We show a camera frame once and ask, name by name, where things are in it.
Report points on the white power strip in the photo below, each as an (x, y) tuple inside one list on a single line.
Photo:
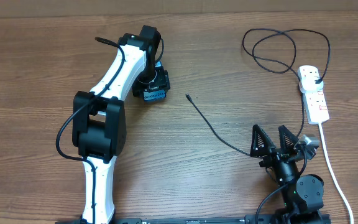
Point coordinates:
[(316, 107)]

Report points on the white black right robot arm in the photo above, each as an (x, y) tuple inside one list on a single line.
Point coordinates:
[(302, 194)]

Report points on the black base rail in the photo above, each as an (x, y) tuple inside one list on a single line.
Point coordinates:
[(197, 220)]

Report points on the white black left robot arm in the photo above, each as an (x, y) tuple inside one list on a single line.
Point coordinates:
[(95, 133)]

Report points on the white charger plug adapter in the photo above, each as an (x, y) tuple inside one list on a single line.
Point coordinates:
[(310, 84)]

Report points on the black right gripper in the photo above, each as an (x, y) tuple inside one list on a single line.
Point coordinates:
[(275, 154)]

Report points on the Samsung Galaxy smartphone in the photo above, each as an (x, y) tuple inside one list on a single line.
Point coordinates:
[(155, 95)]

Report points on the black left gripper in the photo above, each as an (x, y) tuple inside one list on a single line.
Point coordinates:
[(163, 81)]

